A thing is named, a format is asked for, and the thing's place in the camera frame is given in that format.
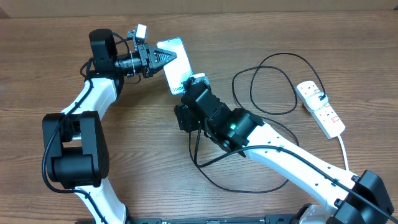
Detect Samsung Galaxy smartphone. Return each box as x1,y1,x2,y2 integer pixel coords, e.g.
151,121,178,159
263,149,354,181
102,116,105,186
156,37,193,95

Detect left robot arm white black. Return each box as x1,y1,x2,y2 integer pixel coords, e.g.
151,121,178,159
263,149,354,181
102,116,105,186
41,24,177,223

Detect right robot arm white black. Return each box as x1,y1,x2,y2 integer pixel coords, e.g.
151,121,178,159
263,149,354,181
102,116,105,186
175,76,397,223

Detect white charger plug adapter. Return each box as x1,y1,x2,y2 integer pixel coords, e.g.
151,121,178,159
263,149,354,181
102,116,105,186
303,92,328,112

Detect white power strip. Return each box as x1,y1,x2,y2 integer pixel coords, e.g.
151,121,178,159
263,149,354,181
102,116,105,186
296,80,346,140

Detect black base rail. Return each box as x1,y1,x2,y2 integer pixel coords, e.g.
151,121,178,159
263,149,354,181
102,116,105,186
127,214,299,224

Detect white power strip cord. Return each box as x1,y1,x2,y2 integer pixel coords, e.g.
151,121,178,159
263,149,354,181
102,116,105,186
337,134,349,171

